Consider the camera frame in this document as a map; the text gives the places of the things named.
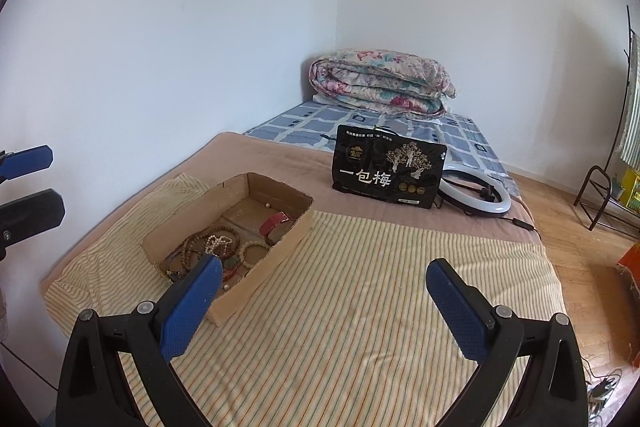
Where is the orange box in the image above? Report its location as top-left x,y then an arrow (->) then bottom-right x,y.
615,242 -> 640,298

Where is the black metal rack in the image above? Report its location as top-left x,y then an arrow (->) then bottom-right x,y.
574,4 -> 640,240

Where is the white ring light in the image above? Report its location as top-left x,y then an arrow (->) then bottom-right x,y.
437,167 -> 512,220

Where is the black printed snack bag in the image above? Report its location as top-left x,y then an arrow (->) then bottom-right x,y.
331,124 -> 448,210

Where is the striped beige blanket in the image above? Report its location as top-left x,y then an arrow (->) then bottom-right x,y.
42,173 -> 591,427

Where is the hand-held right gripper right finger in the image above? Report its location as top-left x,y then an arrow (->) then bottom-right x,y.
426,258 -> 587,427

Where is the brown wooden bead necklace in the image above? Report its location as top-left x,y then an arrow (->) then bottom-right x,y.
172,229 -> 241,268

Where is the green pendant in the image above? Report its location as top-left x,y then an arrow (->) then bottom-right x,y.
220,257 -> 246,280

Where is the cardboard box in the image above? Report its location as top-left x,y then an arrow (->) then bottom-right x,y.
141,172 -> 315,328

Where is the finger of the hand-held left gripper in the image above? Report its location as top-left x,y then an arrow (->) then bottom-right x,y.
0,145 -> 54,180
0,188 -> 66,263

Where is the black ring light cable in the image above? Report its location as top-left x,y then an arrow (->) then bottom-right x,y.
505,217 -> 543,240

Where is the cream bead bracelet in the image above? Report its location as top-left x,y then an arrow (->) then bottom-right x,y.
236,239 -> 273,269

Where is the power strip with cables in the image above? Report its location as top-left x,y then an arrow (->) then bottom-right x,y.
585,367 -> 626,408

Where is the dark cord bracelet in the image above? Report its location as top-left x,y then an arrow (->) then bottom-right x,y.
162,252 -> 188,283

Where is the yellow box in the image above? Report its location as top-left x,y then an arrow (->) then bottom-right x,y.
620,167 -> 640,212

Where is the striped hanging cloth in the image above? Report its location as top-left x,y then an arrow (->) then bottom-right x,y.
617,32 -> 640,168

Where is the folded floral quilt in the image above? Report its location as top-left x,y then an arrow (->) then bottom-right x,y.
308,48 -> 457,116

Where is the red strap wristwatch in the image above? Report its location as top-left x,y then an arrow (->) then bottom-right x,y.
258,212 -> 291,244

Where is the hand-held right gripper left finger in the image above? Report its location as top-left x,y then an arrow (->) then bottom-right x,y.
55,254 -> 224,427

